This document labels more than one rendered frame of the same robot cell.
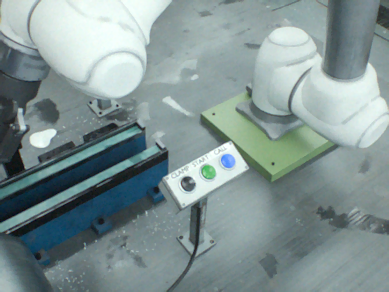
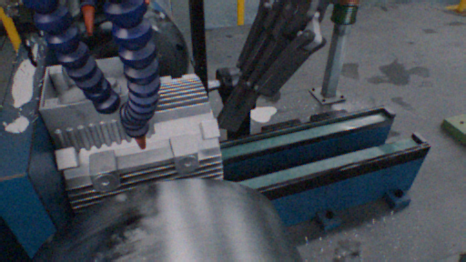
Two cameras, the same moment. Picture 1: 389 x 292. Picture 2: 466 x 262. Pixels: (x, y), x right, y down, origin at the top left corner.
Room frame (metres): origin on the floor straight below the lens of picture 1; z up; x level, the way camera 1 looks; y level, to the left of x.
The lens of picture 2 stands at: (0.19, 0.24, 1.37)
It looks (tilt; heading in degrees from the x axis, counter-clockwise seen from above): 40 degrees down; 21
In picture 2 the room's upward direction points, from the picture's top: straight up
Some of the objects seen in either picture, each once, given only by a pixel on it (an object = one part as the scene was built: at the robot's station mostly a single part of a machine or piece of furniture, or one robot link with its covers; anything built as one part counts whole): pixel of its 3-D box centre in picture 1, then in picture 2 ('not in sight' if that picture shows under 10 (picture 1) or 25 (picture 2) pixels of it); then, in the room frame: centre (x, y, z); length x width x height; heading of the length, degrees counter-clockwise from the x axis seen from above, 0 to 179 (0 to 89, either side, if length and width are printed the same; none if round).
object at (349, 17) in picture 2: not in sight; (345, 10); (1.07, 0.29, 1.05); 0.06 x 0.06 x 0.04
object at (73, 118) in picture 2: not in sight; (101, 102); (0.47, 0.54, 1.11); 0.12 x 0.11 x 0.07; 129
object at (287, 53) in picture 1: (285, 69); not in sight; (1.04, -0.24, 1.00); 0.18 x 0.16 x 0.22; 39
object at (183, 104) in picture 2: not in sight; (144, 147); (0.50, 0.51, 1.01); 0.20 x 0.19 x 0.19; 129
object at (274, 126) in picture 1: (272, 102); not in sight; (1.06, -0.23, 0.86); 0.22 x 0.18 x 0.06; 37
